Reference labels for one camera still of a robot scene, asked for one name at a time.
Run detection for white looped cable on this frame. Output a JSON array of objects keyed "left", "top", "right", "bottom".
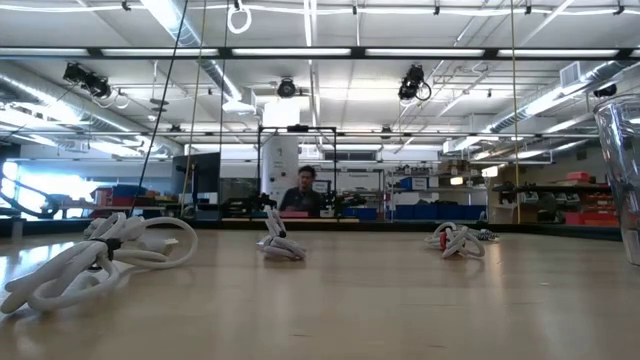
[{"left": 227, "top": 0, "right": 253, "bottom": 35}]

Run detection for person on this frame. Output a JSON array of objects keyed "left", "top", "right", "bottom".
[{"left": 278, "top": 164, "right": 324, "bottom": 217}]

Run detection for black curved hose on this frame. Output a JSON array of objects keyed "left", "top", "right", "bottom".
[{"left": 0, "top": 172, "right": 61, "bottom": 220}]

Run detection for black overhead light bar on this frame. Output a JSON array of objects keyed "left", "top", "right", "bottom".
[{"left": 0, "top": 45, "right": 640, "bottom": 62}]

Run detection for clear plastic bin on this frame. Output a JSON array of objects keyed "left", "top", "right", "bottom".
[{"left": 593, "top": 93, "right": 640, "bottom": 266}]

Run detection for grey braided USB-C cable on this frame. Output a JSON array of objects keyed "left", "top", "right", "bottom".
[{"left": 469, "top": 227, "right": 501, "bottom": 244}]

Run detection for black ceiling cord reel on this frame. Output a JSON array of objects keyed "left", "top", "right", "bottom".
[
  {"left": 276, "top": 77, "right": 298, "bottom": 99},
  {"left": 62, "top": 62, "right": 112, "bottom": 99},
  {"left": 398, "top": 63, "right": 432, "bottom": 101}
]

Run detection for white USB-C cable bundle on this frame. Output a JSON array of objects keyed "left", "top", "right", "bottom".
[
  {"left": 0, "top": 212, "right": 200, "bottom": 315},
  {"left": 256, "top": 207, "right": 307, "bottom": 262}
]

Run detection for silver ventilation duct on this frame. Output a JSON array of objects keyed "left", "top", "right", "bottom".
[
  {"left": 489, "top": 59, "right": 640, "bottom": 134},
  {"left": 142, "top": 0, "right": 242, "bottom": 101}
]

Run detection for white cable with red tie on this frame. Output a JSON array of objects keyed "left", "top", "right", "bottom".
[{"left": 424, "top": 221, "right": 487, "bottom": 260}]

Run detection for dark standing screen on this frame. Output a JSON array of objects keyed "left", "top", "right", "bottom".
[{"left": 172, "top": 152, "right": 221, "bottom": 206}]

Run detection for white round column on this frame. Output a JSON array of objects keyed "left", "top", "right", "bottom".
[{"left": 260, "top": 99, "right": 301, "bottom": 206}]

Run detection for thin black hanging cable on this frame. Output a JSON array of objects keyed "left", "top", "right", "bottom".
[{"left": 128, "top": 0, "right": 191, "bottom": 219}]

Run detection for cluttered workbench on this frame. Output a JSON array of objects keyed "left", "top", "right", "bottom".
[{"left": 492, "top": 182, "right": 614, "bottom": 225}]

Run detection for stack of red bins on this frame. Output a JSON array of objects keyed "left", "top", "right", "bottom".
[{"left": 564, "top": 171, "right": 621, "bottom": 227}]

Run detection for row of blue bins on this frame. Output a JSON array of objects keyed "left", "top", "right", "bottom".
[{"left": 393, "top": 202, "right": 489, "bottom": 222}]

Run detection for red and blue crates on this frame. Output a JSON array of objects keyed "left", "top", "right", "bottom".
[{"left": 92, "top": 183, "right": 174, "bottom": 217}]

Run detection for black aluminium table frame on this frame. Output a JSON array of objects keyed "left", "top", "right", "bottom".
[{"left": 0, "top": 217, "right": 624, "bottom": 242}]

